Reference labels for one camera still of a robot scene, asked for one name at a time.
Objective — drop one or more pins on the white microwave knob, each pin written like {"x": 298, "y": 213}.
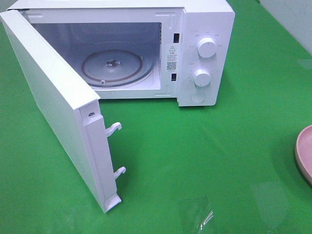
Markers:
{"x": 206, "y": 47}
{"x": 202, "y": 78}

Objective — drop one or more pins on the white microwave door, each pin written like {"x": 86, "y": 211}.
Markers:
{"x": 70, "y": 107}

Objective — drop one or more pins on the pink round plate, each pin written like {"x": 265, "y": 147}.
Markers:
{"x": 303, "y": 152}

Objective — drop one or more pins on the round door release button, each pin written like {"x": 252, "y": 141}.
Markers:
{"x": 198, "y": 97}

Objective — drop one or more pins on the white microwave oven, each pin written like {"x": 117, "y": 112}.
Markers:
{"x": 74, "y": 28}

